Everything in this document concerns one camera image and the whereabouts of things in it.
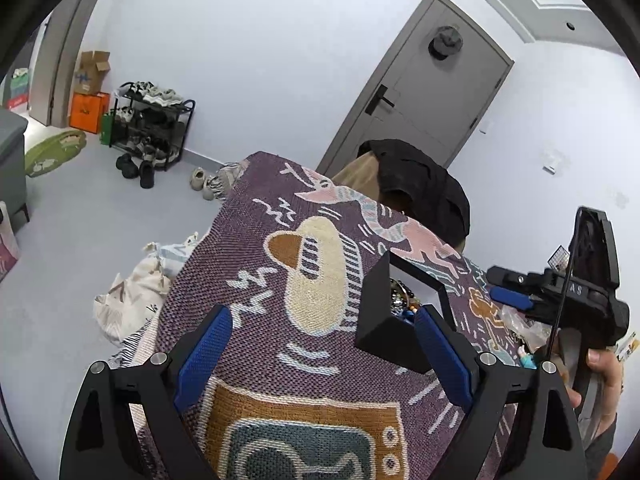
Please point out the cardboard box with blue print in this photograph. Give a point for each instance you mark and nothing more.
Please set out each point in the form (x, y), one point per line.
(90, 75)

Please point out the black shoe rack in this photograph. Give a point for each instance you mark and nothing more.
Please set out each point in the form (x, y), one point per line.
(187, 130)

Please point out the group of shoes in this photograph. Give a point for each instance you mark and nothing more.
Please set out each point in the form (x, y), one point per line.
(150, 110)

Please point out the orange and cardboard boxes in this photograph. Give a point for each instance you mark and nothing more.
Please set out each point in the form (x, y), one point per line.
(87, 112)

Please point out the zebra striped cloth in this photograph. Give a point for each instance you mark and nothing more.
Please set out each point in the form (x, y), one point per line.
(232, 175)

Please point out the black jewelry box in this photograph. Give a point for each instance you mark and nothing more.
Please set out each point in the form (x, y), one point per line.
(385, 330)

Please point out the white light switch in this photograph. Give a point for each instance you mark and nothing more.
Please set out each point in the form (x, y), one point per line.
(550, 162)

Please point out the purple printed blanket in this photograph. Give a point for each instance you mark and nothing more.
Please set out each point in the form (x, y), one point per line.
(280, 360)

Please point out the person's right forearm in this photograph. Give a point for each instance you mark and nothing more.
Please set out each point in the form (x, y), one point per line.
(600, 455)

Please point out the black jacket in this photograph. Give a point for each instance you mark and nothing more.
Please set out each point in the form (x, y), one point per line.
(425, 185)

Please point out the beige sneaker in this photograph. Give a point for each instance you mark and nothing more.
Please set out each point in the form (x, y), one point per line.
(197, 179)
(212, 189)

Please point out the person's right hand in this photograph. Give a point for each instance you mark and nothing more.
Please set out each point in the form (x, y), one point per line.
(607, 385)

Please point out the clear plastic bag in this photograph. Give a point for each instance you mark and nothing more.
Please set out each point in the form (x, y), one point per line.
(520, 325)

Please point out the green floor rug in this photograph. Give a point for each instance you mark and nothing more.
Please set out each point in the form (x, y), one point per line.
(52, 152)

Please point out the cream tote bag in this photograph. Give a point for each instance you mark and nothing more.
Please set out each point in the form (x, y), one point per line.
(130, 290)

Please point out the grey door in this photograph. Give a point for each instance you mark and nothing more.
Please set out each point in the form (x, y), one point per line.
(435, 105)

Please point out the grey doorway frame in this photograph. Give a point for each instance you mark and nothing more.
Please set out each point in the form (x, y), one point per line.
(60, 60)

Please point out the dark hat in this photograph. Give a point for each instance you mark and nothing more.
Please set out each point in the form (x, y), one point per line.
(445, 42)

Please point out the black haired doll figurine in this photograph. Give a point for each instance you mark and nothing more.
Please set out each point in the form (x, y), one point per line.
(527, 356)

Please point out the grey cabinet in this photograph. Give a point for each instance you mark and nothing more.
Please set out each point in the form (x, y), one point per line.
(11, 160)

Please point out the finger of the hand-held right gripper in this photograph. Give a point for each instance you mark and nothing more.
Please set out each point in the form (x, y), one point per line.
(505, 276)
(510, 299)

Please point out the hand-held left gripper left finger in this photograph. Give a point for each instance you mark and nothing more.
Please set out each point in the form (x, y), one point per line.
(202, 360)

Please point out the black shoe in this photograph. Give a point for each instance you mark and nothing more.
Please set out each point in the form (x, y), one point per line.
(126, 166)
(147, 175)

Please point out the red and green bag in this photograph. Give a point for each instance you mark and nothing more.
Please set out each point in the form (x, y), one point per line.
(19, 90)

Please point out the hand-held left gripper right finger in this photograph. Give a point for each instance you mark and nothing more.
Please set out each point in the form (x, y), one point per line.
(447, 360)

